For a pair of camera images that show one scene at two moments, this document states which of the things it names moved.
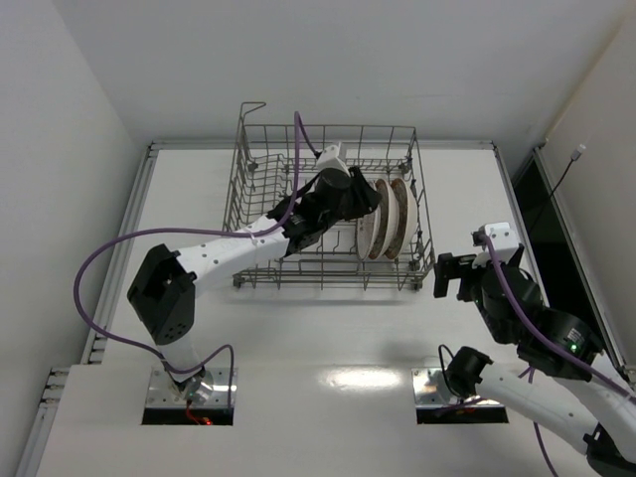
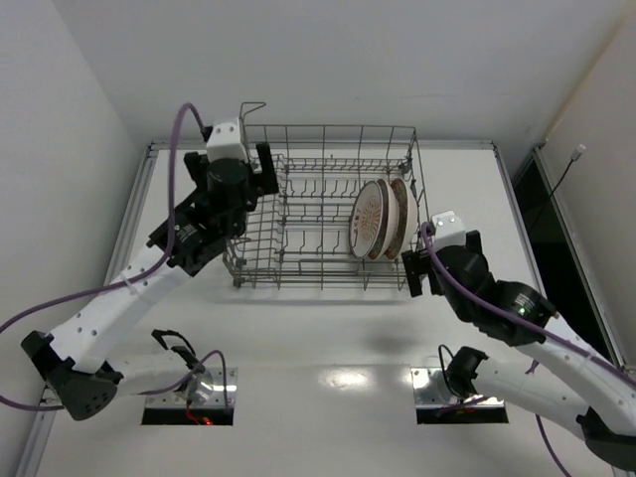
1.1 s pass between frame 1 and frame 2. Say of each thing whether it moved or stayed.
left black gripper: moved
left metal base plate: stayed
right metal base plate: stayed
